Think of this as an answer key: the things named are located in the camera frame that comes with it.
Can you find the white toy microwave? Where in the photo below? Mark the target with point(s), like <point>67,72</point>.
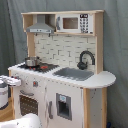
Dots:
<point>74,23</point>

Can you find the white cabinet door with dispenser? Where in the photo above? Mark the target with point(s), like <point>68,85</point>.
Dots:
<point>65,109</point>

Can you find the grey toy sink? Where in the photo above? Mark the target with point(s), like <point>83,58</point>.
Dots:
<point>74,74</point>

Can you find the red right stove knob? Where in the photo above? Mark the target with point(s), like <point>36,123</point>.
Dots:
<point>35,84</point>

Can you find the steel toy pot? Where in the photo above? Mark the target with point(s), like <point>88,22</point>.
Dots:
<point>32,61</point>

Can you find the wooden toy kitchen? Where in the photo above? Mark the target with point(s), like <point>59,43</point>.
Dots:
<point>73,50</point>

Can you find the black toy stovetop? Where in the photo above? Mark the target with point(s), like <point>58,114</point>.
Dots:
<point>41,67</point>

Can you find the white oven door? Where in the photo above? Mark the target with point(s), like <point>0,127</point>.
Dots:
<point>28,103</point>

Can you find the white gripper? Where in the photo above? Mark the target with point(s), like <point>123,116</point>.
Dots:
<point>10,80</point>

